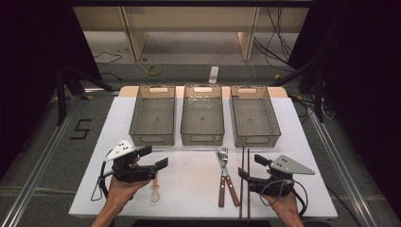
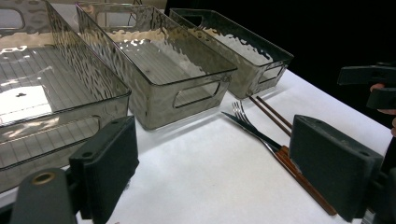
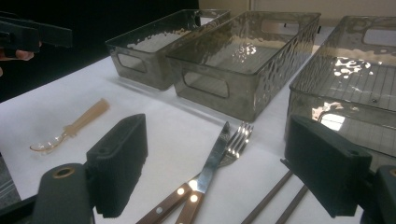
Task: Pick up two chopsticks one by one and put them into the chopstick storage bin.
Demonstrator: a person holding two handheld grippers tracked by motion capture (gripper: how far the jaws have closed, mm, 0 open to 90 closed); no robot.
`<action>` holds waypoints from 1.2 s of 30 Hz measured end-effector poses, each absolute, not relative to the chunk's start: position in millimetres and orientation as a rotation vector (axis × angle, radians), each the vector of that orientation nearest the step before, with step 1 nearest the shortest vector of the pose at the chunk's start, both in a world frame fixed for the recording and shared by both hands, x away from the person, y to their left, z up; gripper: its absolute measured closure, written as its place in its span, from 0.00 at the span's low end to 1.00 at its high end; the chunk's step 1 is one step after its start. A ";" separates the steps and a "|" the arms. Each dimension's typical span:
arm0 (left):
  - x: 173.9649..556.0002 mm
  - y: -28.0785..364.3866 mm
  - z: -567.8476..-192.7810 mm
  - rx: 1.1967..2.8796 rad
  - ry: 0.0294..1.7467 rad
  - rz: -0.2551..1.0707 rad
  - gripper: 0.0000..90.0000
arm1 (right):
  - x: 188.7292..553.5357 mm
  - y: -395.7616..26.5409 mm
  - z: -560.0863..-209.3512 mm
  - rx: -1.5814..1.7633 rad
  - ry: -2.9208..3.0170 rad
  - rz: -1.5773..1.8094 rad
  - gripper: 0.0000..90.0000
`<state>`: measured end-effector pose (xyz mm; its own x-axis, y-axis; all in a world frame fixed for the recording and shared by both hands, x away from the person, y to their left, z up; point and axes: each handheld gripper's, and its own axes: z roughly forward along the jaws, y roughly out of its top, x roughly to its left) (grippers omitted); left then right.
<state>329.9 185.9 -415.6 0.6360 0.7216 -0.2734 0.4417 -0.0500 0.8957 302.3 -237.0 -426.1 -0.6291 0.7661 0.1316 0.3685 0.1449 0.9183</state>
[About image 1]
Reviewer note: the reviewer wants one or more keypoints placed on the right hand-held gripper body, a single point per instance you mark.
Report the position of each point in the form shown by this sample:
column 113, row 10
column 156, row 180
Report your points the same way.
column 277, row 184

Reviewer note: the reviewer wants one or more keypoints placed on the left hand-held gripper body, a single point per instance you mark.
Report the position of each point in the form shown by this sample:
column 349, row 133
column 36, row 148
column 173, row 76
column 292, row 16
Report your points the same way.
column 132, row 173

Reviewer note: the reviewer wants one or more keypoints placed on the grey translucent plastic bin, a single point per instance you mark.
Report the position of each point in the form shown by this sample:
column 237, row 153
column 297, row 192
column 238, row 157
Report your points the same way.
column 252, row 119
column 154, row 118
column 202, row 118

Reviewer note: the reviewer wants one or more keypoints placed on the person's right hand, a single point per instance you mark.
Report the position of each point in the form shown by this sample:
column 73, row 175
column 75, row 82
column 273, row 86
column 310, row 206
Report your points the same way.
column 285, row 205

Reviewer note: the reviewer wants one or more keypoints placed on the person's left hand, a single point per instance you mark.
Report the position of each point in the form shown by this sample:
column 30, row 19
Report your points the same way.
column 121, row 192

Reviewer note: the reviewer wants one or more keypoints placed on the yellow tape roll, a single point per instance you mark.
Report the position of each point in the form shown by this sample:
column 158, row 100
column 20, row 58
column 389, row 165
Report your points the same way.
column 154, row 70

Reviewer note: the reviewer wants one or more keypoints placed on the black metal stand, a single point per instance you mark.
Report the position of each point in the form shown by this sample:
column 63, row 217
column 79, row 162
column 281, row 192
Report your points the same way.
column 319, row 94
column 60, row 94

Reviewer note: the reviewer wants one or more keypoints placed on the dark curtain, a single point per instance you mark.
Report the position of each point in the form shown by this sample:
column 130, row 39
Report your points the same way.
column 28, row 78

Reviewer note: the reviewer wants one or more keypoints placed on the beige wooden shelf unit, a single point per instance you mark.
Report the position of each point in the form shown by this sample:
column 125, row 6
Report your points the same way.
column 189, row 19

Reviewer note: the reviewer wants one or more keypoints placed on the aluminium floor rail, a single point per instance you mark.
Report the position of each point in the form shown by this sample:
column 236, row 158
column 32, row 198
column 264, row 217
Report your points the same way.
column 31, row 186
column 340, row 170

